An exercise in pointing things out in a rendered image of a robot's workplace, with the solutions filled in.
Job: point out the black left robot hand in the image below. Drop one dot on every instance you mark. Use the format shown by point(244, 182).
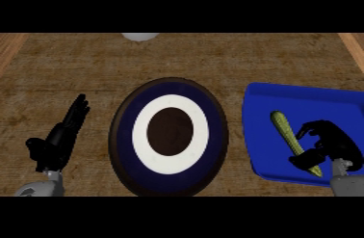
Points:
point(59, 139)

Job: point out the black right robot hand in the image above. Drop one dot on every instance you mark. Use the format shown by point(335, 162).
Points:
point(332, 139)

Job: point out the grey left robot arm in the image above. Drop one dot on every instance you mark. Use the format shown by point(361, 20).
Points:
point(45, 185)

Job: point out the yellow-green squash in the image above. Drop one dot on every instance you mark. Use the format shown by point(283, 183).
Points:
point(286, 129)

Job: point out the pale grey round object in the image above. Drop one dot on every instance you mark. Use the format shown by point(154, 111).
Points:
point(139, 36)

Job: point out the dark blue and white plate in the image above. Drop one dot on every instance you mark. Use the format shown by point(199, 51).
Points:
point(168, 136)

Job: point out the blue tray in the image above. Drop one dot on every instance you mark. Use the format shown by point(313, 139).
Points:
point(279, 119)

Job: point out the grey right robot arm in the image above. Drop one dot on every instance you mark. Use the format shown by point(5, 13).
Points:
point(345, 179)

